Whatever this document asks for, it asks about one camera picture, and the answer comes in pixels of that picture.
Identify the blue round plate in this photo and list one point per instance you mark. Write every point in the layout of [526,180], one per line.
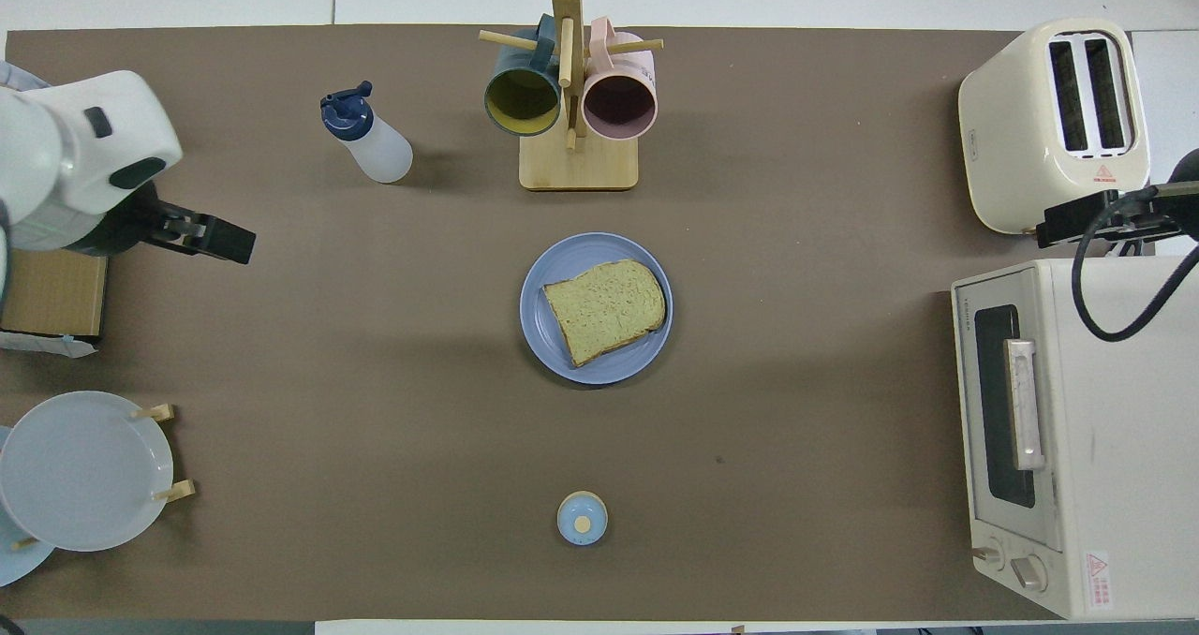
[539,335]

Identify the brown table mat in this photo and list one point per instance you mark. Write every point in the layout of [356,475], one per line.
[375,382]

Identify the cream two-slot toaster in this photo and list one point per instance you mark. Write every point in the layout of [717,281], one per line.
[1016,139]

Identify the toasted bread slice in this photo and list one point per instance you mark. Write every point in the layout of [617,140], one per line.
[604,309]

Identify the white toaster oven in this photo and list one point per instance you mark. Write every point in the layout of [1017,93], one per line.
[1115,448]

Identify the white checked cloth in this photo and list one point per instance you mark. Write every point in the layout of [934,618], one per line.
[17,75]

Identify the small blue dome lid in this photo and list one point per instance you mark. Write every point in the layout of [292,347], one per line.
[582,520]

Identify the grey plate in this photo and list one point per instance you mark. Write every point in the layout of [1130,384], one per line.
[84,471]

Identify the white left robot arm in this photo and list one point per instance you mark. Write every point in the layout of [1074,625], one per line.
[66,148]

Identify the dark teal mug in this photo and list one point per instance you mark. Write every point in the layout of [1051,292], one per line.
[522,101]

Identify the light blue plate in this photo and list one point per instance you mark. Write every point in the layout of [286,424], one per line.
[14,565]

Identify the wooden mug tree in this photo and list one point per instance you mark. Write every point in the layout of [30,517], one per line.
[579,167]

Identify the wooden shelf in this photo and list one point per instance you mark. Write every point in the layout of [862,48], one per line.
[56,293]

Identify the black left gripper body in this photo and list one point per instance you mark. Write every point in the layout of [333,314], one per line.
[131,228]

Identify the pink mug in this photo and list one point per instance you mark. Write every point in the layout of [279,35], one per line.
[618,106]

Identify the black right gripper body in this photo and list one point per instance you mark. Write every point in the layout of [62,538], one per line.
[1190,195]

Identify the translucent squeeze bottle blue cap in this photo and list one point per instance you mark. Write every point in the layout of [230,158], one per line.
[379,153]

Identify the wooden plate rack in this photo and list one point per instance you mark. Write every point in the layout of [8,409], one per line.
[173,491]

